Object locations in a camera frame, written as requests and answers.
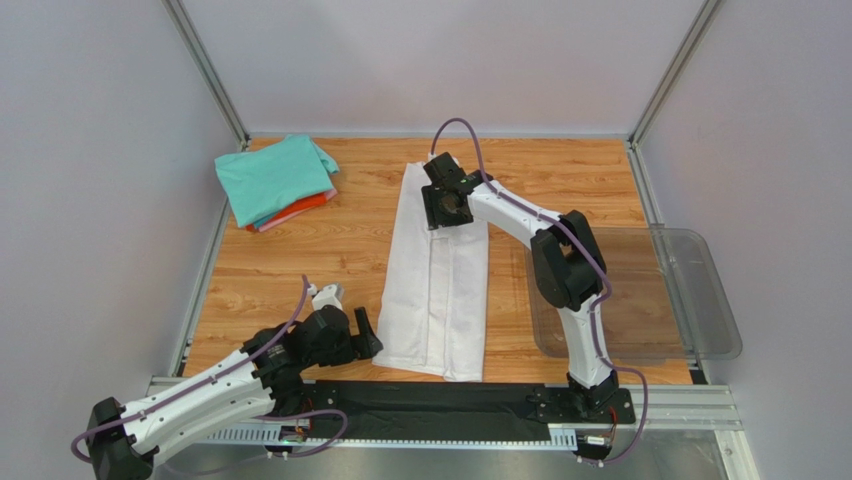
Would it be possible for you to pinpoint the pink folded t shirt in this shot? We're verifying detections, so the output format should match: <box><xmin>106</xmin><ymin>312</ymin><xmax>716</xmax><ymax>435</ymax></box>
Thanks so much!
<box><xmin>258</xmin><ymin>187</ymin><xmax>339</xmax><ymax>234</ymax></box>

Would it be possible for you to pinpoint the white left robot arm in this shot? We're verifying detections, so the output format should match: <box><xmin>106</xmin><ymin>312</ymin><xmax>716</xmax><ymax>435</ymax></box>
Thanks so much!
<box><xmin>72</xmin><ymin>305</ymin><xmax>384</xmax><ymax>479</ymax></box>

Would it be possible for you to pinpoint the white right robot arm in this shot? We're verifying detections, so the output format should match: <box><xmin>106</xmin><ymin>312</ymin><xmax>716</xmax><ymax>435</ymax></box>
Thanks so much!
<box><xmin>422</xmin><ymin>153</ymin><xmax>619</xmax><ymax>409</ymax></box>

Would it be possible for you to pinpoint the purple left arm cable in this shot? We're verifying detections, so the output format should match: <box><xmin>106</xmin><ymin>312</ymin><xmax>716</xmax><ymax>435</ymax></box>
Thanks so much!
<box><xmin>71</xmin><ymin>274</ymin><xmax>349</xmax><ymax>467</ymax></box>

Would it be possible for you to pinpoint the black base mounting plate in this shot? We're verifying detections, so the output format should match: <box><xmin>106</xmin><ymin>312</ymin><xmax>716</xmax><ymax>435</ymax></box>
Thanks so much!
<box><xmin>272</xmin><ymin>380</ymin><xmax>637</xmax><ymax>442</ymax></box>

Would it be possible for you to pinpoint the white t shirt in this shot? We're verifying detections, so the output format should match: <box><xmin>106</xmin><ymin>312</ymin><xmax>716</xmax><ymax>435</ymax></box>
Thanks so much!
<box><xmin>372</xmin><ymin>162</ymin><xmax>489</xmax><ymax>382</ymax></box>

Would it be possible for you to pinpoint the clear plastic bin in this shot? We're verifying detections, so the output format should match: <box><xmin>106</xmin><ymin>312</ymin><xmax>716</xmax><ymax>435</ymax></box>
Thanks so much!
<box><xmin>523</xmin><ymin>222</ymin><xmax>743</xmax><ymax>364</ymax></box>

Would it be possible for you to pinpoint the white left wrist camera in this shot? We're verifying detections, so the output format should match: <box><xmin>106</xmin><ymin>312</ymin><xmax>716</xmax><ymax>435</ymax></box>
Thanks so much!
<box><xmin>308</xmin><ymin>282</ymin><xmax>345</xmax><ymax>311</ymax></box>

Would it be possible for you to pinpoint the teal folded t shirt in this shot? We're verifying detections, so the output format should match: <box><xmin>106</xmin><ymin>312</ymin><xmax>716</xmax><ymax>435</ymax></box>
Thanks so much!
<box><xmin>214</xmin><ymin>135</ymin><xmax>340</xmax><ymax>227</ymax></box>

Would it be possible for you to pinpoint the orange folded t shirt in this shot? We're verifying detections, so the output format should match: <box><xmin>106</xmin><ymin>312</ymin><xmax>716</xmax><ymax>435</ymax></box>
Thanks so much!
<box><xmin>246</xmin><ymin>192</ymin><xmax>329</xmax><ymax>233</ymax></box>

